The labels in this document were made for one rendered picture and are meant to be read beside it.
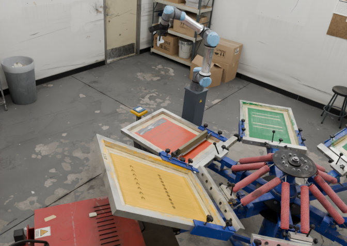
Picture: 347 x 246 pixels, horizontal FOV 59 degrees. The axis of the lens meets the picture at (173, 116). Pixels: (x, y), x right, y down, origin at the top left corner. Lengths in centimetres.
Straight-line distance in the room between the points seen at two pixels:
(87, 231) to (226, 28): 544
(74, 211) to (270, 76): 512
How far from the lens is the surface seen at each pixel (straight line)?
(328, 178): 256
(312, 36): 602
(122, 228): 193
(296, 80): 628
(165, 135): 288
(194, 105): 322
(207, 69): 299
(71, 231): 195
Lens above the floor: 262
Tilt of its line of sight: 32 degrees down
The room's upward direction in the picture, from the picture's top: 6 degrees clockwise
